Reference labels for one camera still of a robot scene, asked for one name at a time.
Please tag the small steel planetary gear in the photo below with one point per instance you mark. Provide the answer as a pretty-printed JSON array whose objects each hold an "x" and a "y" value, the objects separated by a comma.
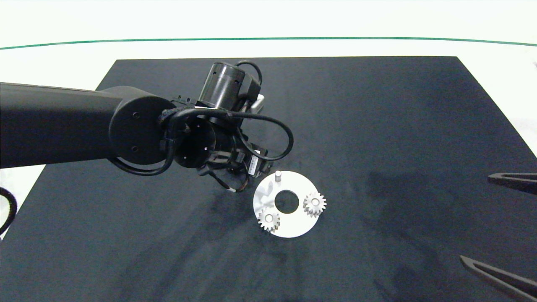
[
  {"x": 274, "y": 219},
  {"x": 320, "y": 204}
]

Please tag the boxy wrist camera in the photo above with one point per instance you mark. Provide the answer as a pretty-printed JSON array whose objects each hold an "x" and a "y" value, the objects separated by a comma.
[{"x": 259, "y": 102}]

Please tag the dark mat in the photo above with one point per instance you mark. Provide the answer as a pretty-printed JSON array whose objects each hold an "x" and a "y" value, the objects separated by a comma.
[{"x": 377, "y": 126}]

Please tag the round white carrier plate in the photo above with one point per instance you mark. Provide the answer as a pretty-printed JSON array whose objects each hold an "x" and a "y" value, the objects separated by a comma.
[{"x": 293, "y": 224}]

